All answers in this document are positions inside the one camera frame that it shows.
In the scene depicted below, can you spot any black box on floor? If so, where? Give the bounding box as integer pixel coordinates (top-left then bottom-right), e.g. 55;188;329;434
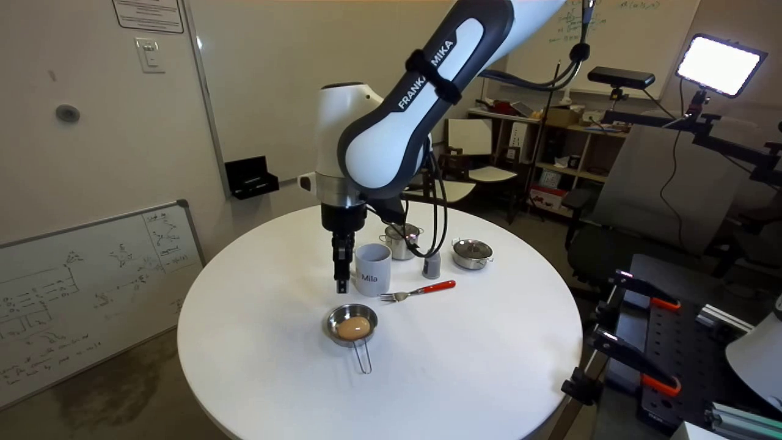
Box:
222;154;280;202

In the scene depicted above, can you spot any red handled fork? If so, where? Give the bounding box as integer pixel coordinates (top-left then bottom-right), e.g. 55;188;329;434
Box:
382;275;460;306

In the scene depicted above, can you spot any bright led light panel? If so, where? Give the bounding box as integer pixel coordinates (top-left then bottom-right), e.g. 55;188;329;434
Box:
674;31;770;100

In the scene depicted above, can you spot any white wall sign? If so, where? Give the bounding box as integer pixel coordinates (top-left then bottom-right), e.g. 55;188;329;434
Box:
109;0;189;37

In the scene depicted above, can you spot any silver two-handled pan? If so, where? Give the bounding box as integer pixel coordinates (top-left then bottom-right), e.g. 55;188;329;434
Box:
449;236;496;274

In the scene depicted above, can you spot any white printed mug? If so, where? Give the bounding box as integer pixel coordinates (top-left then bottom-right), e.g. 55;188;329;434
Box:
353;241;395;297

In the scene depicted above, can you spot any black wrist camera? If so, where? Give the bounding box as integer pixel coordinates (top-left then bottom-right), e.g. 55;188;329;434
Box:
367;193;411;231

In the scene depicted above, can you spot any black workbench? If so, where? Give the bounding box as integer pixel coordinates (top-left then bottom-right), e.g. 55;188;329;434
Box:
606;251;782;440

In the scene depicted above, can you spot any teal metal rail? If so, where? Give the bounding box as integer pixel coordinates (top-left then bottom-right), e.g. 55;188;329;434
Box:
703;399;782;440

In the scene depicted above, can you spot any framed whiteboard with drawings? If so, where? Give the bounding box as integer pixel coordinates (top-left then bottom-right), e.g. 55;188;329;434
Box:
0;197;204;411

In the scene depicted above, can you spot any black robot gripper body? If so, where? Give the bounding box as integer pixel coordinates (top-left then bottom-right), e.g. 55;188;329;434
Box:
318;201;367;241

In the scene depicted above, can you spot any white chair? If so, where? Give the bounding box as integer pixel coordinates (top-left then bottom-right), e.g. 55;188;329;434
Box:
441;115;521;188
418;175;479;207

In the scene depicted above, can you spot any round grey wall stopper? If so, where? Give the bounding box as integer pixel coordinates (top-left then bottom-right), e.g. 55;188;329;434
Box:
54;102;82;127

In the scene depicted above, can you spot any black clamp with orange handle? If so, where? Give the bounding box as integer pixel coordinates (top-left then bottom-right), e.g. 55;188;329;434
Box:
595;265;687;333
560;325;687;406

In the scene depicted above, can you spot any black camera on stand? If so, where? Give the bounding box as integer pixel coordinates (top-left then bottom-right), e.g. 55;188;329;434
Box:
583;66;658;92

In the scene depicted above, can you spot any white box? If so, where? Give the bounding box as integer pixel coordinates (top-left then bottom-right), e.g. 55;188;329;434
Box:
667;419;716;440

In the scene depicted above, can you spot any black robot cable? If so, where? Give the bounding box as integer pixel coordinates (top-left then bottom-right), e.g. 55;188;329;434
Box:
419;0;595;258

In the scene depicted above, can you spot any wooden shelf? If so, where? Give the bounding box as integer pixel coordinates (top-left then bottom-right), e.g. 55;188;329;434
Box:
487;92;633;220

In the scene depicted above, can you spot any silver pot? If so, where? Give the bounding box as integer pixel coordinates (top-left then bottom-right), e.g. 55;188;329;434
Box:
379;220;424;264

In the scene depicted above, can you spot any brown egg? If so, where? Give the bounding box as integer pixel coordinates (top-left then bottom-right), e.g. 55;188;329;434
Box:
334;314;374;340

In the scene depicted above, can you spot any small silver wire-handled pan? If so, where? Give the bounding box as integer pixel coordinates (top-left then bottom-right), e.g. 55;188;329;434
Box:
319;301;382;378

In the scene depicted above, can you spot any white light switch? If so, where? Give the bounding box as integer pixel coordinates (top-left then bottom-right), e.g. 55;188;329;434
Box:
135;37;168;77

